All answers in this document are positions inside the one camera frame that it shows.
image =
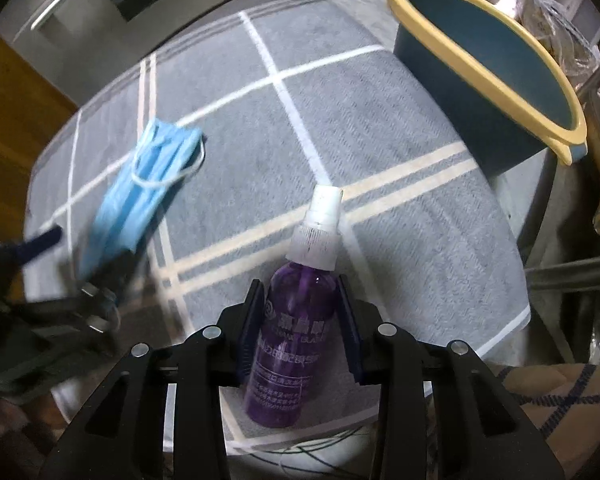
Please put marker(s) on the purple spray bottle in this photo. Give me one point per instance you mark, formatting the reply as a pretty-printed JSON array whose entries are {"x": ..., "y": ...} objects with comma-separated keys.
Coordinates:
[{"x": 290, "y": 310}]

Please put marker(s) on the blue bin with yellow rim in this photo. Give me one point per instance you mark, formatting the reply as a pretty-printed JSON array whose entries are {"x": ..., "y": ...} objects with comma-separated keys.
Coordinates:
[{"x": 480, "y": 110}]

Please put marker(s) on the stainless steel oven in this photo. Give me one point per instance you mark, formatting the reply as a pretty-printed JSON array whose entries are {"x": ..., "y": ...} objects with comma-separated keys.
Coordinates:
[{"x": 190, "y": 0}]

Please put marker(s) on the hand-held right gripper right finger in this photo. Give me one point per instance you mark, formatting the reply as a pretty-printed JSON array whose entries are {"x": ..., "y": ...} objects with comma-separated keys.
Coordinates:
[{"x": 351, "y": 332}]

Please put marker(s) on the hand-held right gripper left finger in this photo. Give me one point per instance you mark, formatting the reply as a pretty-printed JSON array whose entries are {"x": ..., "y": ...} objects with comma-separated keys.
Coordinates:
[{"x": 245, "y": 332}]

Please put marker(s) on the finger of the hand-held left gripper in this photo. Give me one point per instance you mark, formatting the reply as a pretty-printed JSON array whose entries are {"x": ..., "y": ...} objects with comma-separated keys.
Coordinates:
[
  {"x": 107, "y": 292},
  {"x": 35, "y": 247}
]

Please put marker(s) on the grey bar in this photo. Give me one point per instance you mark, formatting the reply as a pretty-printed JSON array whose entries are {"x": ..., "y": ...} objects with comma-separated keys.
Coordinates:
[{"x": 570, "y": 274}]

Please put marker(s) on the waste bin with plastic liner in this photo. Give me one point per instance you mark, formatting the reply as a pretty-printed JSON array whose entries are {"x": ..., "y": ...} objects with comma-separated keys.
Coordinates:
[{"x": 555, "y": 35}]

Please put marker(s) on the wooden cabinet panel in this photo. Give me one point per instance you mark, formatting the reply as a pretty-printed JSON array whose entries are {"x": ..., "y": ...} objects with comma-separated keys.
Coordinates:
[{"x": 15, "y": 120}]

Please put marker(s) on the blue face mask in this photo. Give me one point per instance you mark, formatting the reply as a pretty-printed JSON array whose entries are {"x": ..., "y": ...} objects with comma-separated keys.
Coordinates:
[{"x": 125, "y": 200}]

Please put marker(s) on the beige blue checked cushion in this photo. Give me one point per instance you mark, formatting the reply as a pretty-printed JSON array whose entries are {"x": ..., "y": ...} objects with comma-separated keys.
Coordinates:
[{"x": 555, "y": 387}]

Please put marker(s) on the grey checked cloth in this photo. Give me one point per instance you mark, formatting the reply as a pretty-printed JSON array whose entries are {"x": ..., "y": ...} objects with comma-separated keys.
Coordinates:
[{"x": 380, "y": 210}]

